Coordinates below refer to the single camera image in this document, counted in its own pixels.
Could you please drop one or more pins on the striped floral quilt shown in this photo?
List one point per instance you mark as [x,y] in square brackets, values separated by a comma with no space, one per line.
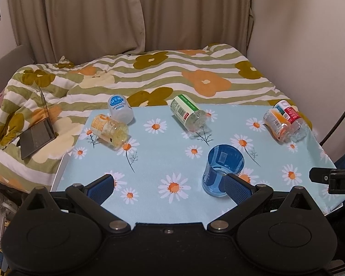
[216,74]

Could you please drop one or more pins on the grey bed headboard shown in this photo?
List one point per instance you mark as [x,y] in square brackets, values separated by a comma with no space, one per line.
[11,62]

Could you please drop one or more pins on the open grey laptop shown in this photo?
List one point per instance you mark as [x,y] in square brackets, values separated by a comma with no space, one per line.
[38,135]

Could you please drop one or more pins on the white blue labelled cup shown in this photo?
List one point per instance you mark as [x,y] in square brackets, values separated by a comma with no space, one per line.
[119,109]

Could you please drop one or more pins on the light blue daisy tablecloth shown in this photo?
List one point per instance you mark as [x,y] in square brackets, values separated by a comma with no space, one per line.
[158,172]

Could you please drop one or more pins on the beige curtain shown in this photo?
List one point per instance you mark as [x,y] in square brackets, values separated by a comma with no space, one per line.
[84,30]

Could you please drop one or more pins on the green labelled clear cup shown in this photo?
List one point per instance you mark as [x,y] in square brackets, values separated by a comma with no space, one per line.
[188,113]

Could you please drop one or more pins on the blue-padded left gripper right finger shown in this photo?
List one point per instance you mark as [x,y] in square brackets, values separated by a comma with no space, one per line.
[248,199]

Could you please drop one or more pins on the orange labelled clear cup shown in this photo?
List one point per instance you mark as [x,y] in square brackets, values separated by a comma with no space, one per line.
[277,124]

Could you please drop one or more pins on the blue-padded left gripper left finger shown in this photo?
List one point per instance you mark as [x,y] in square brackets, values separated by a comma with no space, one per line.
[89,199]

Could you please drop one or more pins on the red labelled clear cup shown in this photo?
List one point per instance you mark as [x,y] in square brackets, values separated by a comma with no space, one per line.
[295,125]

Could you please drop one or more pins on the yellow labelled clear cup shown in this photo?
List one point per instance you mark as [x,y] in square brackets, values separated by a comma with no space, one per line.
[109,130]

